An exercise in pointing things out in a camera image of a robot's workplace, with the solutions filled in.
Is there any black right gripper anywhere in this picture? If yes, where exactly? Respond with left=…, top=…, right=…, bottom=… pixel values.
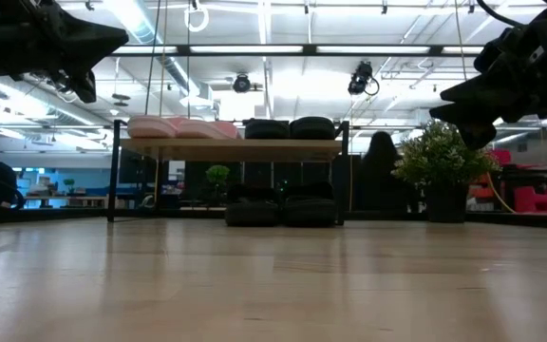
left=428, top=4, right=547, bottom=151

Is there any wooden shelf with black frame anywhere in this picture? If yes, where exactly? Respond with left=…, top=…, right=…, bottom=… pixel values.
left=106, top=118, right=350, bottom=225

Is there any red office chair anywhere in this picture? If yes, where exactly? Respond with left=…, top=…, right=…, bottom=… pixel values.
left=467, top=149, right=547, bottom=215

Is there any hanging thin cable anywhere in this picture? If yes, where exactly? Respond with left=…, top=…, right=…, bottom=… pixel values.
left=453, top=0, right=479, bottom=130

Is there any small background plant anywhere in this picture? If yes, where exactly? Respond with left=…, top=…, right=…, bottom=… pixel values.
left=205, top=164, right=231, bottom=192

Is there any black hanging camera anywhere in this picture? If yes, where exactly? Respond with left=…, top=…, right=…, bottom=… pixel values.
left=348, top=60, right=380, bottom=96
left=232, top=73, right=254, bottom=95

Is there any black overhead frame beam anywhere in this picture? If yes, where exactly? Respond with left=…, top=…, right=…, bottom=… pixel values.
left=109, top=45, right=486, bottom=58

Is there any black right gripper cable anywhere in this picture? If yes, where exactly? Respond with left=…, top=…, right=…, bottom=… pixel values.
left=475, top=0, right=526, bottom=29

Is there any potted artificial green plant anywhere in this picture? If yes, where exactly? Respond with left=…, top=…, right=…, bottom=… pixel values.
left=391, top=118, right=501, bottom=224

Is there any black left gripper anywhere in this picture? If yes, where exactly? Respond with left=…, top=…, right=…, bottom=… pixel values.
left=0, top=0, right=130, bottom=105

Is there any hanging white cable loop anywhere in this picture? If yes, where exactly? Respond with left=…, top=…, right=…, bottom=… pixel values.
left=183, top=0, right=211, bottom=33

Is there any dark room partition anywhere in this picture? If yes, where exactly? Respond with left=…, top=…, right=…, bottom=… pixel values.
left=119, top=154, right=350, bottom=210

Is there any hanging black cable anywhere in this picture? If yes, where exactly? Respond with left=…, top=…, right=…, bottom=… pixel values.
left=143, top=0, right=161, bottom=118

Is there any yellow hose by cart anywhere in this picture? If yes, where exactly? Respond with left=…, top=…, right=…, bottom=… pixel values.
left=485, top=171, right=517, bottom=214

